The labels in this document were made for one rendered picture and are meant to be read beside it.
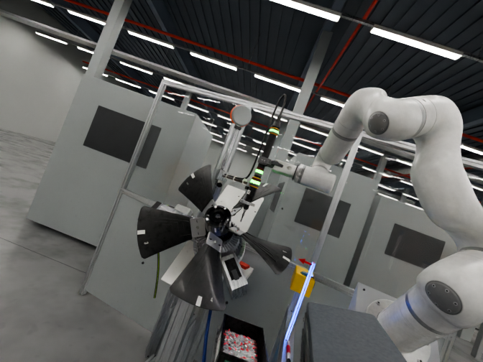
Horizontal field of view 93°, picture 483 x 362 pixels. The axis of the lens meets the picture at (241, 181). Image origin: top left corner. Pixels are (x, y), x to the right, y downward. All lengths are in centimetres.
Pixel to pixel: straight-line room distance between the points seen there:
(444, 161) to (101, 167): 327
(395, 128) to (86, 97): 352
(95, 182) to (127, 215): 126
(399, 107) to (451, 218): 27
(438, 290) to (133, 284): 205
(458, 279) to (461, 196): 17
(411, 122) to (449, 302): 37
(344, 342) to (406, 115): 47
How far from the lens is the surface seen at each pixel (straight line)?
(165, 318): 202
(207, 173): 123
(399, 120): 62
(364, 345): 39
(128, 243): 226
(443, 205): 67
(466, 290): 65
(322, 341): 36
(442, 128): 72
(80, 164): 357
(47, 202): 383
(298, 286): 129
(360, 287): 103
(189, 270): 94
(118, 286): 238
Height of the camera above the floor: 138
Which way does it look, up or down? 2 degrees up
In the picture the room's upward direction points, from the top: 21 degrees clockwise
